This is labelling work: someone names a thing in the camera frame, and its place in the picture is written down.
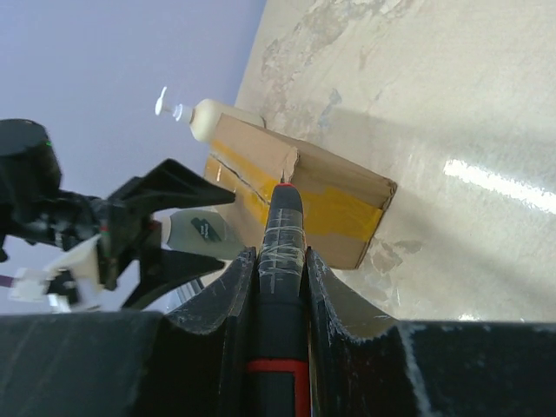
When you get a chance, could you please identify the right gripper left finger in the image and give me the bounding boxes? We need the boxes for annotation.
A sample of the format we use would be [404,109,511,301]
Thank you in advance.
[160,248,257,416]

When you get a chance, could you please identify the brown cardboard express box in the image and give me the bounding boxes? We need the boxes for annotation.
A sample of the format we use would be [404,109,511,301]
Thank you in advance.
[204,116,396,270]

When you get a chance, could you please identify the red black utility knife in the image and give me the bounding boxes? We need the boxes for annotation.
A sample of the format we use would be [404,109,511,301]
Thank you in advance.
[244,181,311,416]

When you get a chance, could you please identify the grey cylindrical bottle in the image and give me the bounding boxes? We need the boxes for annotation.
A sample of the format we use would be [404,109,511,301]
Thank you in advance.
[159,208,245,261]

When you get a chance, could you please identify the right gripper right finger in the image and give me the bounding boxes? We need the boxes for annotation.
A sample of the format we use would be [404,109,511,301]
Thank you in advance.
[305,245,403,417]

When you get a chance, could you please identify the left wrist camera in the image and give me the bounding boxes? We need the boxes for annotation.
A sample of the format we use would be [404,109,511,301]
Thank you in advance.
[7,236,105,312]

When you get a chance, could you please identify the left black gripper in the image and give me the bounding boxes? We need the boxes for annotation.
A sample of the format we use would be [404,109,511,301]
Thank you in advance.
[98,159,235,309]

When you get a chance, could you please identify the cream pump soap bottle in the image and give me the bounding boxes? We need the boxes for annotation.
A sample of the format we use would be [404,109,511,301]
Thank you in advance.
[155,86,266,143]

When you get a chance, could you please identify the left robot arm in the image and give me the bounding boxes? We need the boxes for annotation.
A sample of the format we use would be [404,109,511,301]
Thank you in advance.
[1,119,235,313]

